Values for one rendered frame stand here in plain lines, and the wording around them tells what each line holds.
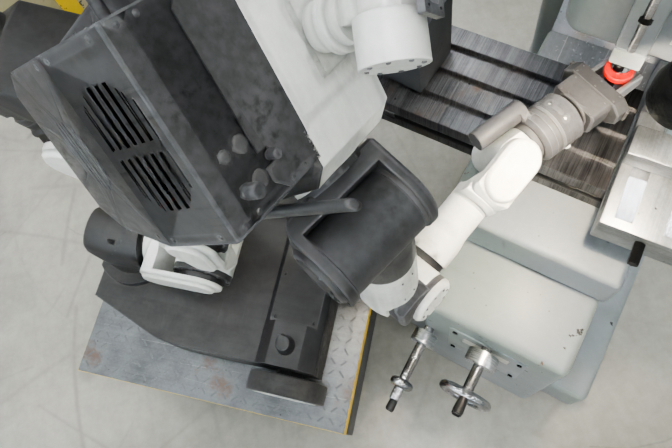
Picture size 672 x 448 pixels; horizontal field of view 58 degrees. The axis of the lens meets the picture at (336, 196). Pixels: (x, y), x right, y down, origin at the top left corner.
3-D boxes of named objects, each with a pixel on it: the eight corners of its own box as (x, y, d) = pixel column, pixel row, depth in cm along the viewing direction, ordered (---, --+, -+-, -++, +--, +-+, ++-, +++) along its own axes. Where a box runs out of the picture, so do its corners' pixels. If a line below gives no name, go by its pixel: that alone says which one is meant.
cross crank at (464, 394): (480, 430, 132) (484, 428, 121) (430, 402, 136) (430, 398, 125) (510, 364, 136) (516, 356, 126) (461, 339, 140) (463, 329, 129)
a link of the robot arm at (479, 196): (552, 157, 94) (497, 224, 93) (521, 154, 102) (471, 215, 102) (524, 129, 92) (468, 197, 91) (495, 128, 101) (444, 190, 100)
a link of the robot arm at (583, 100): (637, 98, 94) (578, 142, 92) (619, 129, 103) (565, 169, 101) (577, 48, 99) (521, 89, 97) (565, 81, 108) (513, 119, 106)
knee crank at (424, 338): (400, 417, 144) (398, 416, 138) (377, 404, 146) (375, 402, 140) (440, 335, 150) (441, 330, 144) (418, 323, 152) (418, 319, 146)
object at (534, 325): (524, 403, 173) (566, 382, 118) (423, 349, 183) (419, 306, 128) (626, 172, 195) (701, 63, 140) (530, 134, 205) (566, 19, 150)
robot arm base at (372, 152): (331, 302, 74) (358, 317, 63) (258, 226, 72) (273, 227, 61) (415, 217, 77) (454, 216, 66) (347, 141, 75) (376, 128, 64)
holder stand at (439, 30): (420, 94, 125) (418, 33, 107) (334, 51, 132) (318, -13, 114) (451, 51, 128) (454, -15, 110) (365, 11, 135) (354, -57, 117)
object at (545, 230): (607, 305, 123) (624, 291, 112) (449, 232, 134) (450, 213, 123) (689, 110, 136) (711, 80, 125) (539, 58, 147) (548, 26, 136)
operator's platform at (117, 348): (139, 384, 209) (77, 370, 172) (198, 202, 232) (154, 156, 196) (361, 437, 192) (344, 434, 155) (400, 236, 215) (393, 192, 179)
